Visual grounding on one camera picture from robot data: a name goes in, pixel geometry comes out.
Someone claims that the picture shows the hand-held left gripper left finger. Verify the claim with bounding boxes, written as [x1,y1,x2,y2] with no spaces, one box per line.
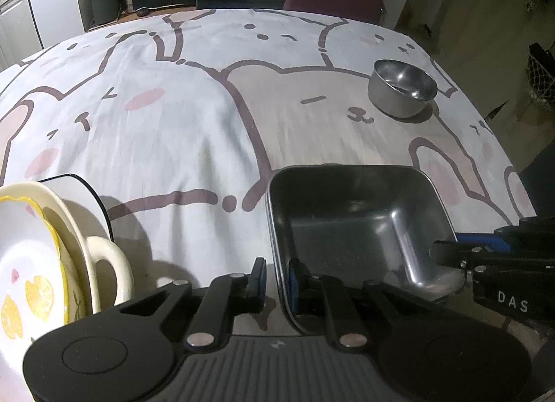
[119,257,267,348]

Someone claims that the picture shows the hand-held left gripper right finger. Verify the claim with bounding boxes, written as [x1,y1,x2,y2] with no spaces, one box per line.
[288,258,430,348]

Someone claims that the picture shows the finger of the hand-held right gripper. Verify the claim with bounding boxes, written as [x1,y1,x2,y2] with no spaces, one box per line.
[428,241,495,270]
[455,217,555,252]

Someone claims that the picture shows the rectangular steel tray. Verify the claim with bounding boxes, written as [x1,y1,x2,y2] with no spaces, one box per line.
[266,163,468,333]

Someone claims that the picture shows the cream bowl with handles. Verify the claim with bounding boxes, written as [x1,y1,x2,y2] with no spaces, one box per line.
[0,182,134,320]

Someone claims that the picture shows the white plate with black rim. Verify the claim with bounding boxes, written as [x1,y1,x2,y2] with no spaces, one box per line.
[37,173,114,247]

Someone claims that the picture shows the white bowl with lemon print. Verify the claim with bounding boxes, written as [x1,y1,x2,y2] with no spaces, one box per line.
[0,196,70,368]

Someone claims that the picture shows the round steel bowl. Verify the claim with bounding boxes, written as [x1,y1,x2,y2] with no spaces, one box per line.
[368,59,438,117]

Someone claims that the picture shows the bear printed tablecloth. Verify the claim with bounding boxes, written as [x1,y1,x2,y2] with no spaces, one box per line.
[0,7,540,402]

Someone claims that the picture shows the wooden low bench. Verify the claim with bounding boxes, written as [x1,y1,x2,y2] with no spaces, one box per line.
[87,3,196,32]

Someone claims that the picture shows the grey trash bin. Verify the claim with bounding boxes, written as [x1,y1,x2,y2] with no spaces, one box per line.
[89,0,121,25]

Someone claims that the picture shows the white kitchen cabinet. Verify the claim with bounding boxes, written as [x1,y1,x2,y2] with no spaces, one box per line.
[0,0,42,71]

